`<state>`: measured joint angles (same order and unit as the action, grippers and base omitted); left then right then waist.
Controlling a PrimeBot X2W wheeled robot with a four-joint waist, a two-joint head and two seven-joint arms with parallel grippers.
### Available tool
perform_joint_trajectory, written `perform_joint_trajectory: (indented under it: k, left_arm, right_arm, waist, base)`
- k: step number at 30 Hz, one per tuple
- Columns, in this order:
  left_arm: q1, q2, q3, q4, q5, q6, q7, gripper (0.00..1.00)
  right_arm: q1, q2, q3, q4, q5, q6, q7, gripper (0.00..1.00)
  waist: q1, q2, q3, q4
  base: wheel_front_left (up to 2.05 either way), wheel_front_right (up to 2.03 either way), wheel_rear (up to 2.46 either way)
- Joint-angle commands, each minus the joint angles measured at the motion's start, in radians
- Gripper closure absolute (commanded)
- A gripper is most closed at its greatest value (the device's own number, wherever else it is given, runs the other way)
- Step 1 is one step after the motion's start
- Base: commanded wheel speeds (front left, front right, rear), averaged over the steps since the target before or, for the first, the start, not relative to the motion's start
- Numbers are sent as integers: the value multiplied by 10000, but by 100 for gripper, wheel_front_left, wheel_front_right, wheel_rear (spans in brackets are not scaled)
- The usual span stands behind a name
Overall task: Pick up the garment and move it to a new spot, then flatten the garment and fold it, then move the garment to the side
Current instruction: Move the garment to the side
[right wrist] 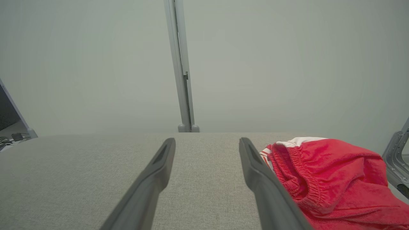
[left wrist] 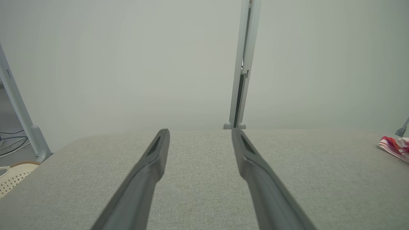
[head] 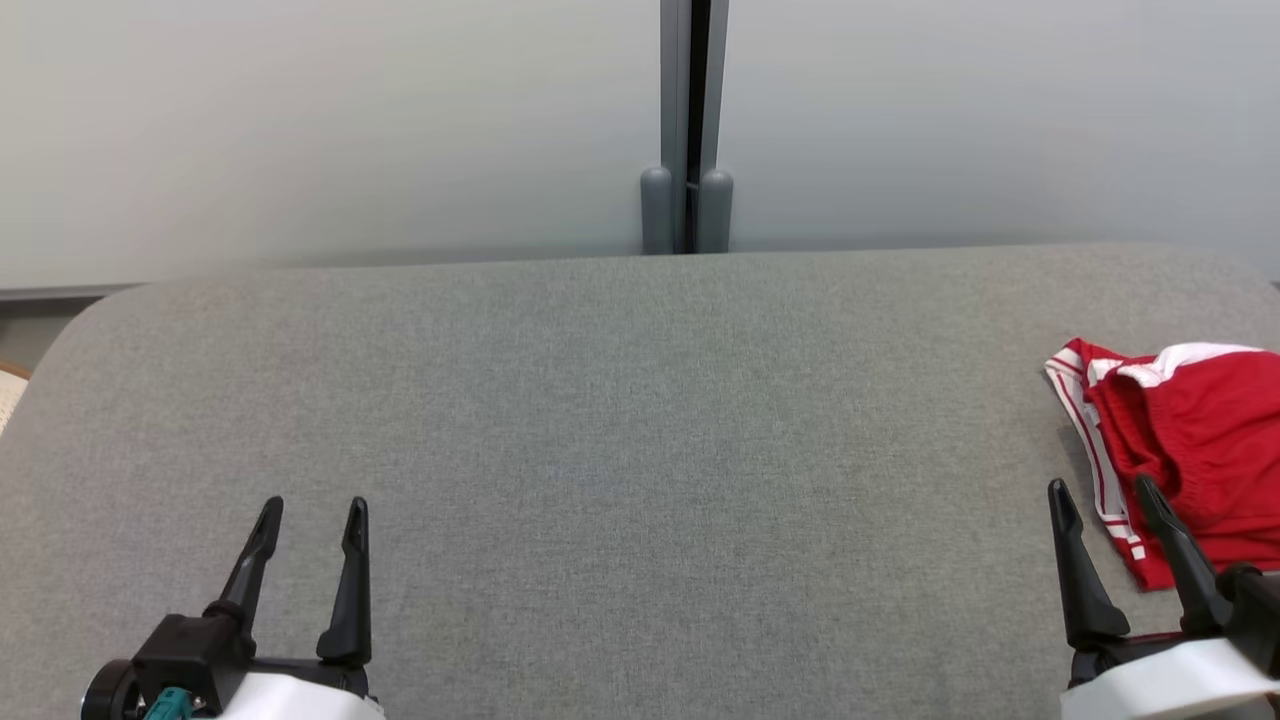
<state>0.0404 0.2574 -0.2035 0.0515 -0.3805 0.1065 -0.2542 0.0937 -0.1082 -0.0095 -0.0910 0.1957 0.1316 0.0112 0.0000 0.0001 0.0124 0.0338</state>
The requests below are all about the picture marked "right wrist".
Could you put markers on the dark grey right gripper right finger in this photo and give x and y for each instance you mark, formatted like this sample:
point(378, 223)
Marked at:
point(271, 198)

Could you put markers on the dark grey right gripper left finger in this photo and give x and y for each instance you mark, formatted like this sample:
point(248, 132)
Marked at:
point(147, 191)

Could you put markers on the red and white basketball jersey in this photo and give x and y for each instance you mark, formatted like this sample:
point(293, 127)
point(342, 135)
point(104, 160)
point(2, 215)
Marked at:
point(303, 141)

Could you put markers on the red shorts with white stripe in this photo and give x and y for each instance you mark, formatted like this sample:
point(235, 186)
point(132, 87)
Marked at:
point(345, 179)

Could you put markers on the grey fabric sofa cushion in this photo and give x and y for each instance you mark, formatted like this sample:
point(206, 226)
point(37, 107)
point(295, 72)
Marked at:
point(207, 179)

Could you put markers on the black power adapter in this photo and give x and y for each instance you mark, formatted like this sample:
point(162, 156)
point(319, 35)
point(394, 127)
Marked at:
point(17, 137)

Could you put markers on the silver metal frame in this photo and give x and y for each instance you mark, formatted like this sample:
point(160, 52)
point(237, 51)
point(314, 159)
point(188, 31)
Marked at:
point(391, 156)

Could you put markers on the grey double partition post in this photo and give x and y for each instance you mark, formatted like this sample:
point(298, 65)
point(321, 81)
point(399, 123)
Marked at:
point(177, 48)

